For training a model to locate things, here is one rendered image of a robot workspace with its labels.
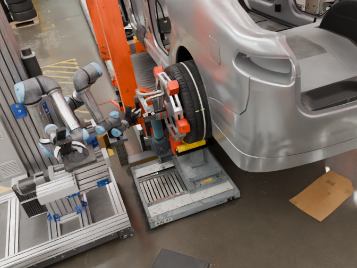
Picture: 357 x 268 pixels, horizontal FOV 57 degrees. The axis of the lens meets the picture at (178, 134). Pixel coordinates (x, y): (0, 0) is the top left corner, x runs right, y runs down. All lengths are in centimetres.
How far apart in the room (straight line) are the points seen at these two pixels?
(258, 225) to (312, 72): 130
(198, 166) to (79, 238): 117
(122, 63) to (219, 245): 169
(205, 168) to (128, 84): 102
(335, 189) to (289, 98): 158
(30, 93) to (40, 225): 126
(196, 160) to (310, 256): 119
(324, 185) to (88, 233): 203
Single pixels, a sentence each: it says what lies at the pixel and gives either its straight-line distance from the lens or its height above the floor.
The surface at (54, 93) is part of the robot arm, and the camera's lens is 215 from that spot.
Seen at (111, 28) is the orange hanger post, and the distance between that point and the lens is 284.
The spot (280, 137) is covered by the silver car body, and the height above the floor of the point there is 108.
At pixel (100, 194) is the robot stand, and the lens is 303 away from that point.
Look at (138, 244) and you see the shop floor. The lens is 283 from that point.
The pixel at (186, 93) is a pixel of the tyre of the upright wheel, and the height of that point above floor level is 107.
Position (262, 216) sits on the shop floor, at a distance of 290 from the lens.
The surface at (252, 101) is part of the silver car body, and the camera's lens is 179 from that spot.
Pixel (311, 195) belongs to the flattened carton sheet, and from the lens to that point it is 310.
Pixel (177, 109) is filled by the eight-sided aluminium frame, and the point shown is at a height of 97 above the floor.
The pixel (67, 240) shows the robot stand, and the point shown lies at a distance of 278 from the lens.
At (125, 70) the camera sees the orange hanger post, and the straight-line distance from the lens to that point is 296.
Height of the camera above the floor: 218
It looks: 34 degrees down
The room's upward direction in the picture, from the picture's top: 9 degrees counter-clockwise
